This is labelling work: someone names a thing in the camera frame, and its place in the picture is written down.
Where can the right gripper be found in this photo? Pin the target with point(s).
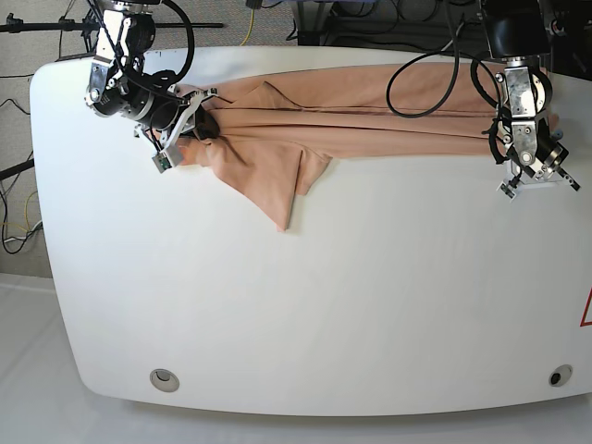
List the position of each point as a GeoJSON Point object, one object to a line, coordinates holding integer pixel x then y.
{"type": "Point", "coordinates": [190, 113]}

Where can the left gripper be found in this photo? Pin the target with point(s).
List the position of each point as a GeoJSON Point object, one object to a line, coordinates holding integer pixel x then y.
{"type": "Point", "coordinates": [546, 171]}

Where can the peach pink T-shirt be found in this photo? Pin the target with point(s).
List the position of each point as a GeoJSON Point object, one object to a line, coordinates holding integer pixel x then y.
{"type": "Point", "coordinates": [278, 132]}

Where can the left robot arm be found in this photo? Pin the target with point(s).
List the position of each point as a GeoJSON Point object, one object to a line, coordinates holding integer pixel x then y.
{"type": "Point", "coordinates": [520, 136]}

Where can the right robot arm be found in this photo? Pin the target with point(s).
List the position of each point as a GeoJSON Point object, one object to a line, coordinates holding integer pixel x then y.
{"type": "Point", "coordinates": [118, 83]}

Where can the red triangle sticker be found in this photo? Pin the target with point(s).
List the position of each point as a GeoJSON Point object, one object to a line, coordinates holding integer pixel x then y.
{"type": "Point", "coordinates": [586, 319]}

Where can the right black table grommet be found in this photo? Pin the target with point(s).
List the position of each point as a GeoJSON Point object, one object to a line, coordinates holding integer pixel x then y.
{"type": "Point", "coordinates": [561, 375]}

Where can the left grey table grommet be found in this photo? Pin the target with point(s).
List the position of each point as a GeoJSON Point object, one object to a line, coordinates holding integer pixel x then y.
{"type": "Point", "coordinates": [164, 380]}

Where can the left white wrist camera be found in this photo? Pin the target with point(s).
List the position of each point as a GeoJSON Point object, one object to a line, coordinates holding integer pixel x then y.
{"type": "Point", "coordinates": [509, 190]}

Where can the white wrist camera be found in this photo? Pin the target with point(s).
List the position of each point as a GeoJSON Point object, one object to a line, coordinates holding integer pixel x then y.
{"type": "Point", "coordinates": [509, 190]}
{"type": "Point", "coordinates": [168, 158]}

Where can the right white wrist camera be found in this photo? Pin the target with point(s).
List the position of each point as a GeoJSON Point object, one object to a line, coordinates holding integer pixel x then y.
{"type": "Point", "coordinates": [168, 158]}

